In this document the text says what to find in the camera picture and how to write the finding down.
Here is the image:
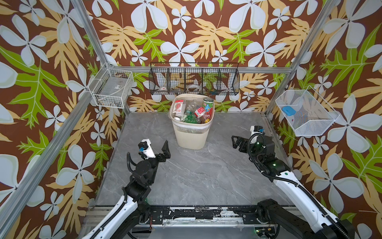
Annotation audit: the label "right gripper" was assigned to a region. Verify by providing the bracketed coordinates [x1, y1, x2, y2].
[232, 134, 264, 166]

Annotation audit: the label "green soda bottle yellow cap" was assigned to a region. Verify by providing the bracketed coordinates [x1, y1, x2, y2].
[183, 111, 201, 124]

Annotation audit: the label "guava juice bottle pink label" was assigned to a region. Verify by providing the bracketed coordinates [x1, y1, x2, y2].
[172, 100, 186, 118]

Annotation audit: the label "clear bottle red label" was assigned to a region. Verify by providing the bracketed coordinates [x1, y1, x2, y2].
[195, 107, 211, 123]

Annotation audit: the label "red label drink bottle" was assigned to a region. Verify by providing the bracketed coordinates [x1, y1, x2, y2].
[203, 97, 214, 118]

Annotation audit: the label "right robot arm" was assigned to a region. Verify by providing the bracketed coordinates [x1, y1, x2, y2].
[231, 132, 356, 239]

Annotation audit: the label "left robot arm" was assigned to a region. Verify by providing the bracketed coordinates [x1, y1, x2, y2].
[84, 139, 171, 239]

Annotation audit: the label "beige plastic waste bin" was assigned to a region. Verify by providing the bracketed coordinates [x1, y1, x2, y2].
[169, 94, 214, 149]

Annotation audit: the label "blue object in basket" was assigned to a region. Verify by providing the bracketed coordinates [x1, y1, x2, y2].
[282, 106, 296, 117]

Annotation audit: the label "white mesh basket right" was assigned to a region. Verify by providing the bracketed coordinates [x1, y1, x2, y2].
[276, 87, 340, 137]

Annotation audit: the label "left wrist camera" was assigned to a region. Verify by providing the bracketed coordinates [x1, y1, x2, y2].
[138, 138, 156, 160]

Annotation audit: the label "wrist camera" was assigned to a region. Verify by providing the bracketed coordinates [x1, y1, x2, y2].
[250, 125, 265, 135]
[138, 138, 156, 160]

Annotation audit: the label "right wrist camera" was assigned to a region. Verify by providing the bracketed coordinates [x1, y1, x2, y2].
[250, 125, 265, 135]

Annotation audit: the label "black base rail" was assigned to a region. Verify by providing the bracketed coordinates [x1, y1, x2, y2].
[144, 205, 270, 225]

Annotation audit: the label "black wire wall basket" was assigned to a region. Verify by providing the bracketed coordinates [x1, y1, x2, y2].
[148, 62, 240, 96]

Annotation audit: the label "white wire basket left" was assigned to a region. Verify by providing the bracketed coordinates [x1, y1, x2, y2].
[89, 64, 134, 109]

